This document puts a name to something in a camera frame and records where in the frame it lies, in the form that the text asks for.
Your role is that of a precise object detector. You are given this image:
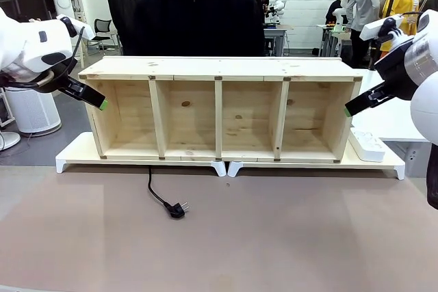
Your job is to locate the mannequin in yellow jacket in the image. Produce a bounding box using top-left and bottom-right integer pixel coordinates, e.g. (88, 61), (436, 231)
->
(381, 0), (422, 54)

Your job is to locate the black power cable with plug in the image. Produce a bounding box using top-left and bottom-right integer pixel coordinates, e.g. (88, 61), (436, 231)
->
(147, 165), (190, 220)

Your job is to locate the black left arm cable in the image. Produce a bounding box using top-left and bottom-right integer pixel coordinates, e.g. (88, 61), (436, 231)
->
(0, 26), (86, 90)

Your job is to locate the white fan base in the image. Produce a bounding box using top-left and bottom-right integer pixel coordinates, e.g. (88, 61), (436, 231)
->
(0, 130), (22, 151)

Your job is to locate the white desk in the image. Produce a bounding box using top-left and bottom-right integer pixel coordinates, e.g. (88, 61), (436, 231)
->
(351, 68), (433, 178)

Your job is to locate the seated bystander in black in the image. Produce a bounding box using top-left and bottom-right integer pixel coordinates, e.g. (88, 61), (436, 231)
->
(324, 0), (352, 27)

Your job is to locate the bystander with blurred face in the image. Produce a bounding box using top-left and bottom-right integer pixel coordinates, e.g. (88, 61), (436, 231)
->
(250, 0), (266, 25)

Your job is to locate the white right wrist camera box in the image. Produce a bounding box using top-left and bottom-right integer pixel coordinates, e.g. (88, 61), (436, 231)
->
(359, 14), (404, 42)

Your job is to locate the white cylindrical air purifier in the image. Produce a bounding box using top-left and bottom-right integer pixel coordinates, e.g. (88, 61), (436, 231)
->
(2, 83), (63, 136)

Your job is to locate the person in black hoodie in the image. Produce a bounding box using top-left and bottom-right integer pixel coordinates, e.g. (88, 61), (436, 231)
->
(128, 0), (265, 57)

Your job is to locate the white power strip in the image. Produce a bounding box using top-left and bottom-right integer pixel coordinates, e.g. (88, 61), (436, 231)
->
(348, 127), (387, 163)

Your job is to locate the white humanoid robot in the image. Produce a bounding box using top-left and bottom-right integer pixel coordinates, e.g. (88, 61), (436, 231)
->
(268, 0), (287, 25)

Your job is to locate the white monitor riser stand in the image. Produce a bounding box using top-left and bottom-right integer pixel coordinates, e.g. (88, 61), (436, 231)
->
(55, 132), (228, 178)
(227, 127), (406, 181)

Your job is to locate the grey background table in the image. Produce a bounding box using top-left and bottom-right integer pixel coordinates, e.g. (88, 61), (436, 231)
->
(262, 23), (294, 57)

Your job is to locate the black mesh office chair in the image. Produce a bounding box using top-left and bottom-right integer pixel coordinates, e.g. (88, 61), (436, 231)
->
(88, 18), (120, 51)

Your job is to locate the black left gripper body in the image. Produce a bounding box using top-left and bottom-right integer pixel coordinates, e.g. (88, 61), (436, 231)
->
(34, 61), (86, 98)

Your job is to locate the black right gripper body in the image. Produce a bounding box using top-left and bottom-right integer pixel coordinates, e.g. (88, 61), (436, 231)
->
(374, 39), (417, 101)

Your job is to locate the mannequin in grey hoodie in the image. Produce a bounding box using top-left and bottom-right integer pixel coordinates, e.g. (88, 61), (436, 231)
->
(349, 0), (383, 68)

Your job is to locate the pine wooden four-compartment shelf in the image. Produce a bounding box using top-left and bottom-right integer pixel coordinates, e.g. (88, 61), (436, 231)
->
(78, 55), (363, 164)

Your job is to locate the bystander in black jacket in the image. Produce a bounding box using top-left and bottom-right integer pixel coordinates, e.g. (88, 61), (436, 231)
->
(107, 0), (143, 56)

